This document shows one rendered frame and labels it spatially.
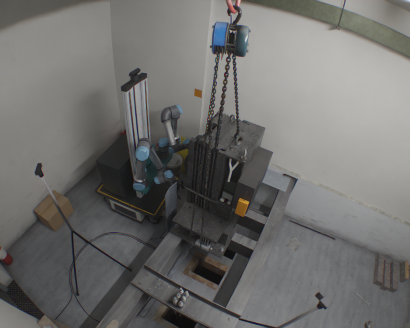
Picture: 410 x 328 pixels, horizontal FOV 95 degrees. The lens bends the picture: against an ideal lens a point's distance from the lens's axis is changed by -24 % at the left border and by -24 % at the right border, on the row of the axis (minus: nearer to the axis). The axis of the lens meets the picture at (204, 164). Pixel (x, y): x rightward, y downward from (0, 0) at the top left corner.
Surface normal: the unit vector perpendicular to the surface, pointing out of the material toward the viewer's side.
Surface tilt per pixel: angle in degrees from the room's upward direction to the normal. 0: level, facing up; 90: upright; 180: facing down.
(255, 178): 0
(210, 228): 0
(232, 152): 0
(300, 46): 90
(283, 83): 90
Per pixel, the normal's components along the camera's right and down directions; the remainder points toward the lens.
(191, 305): 0.08, -0.72
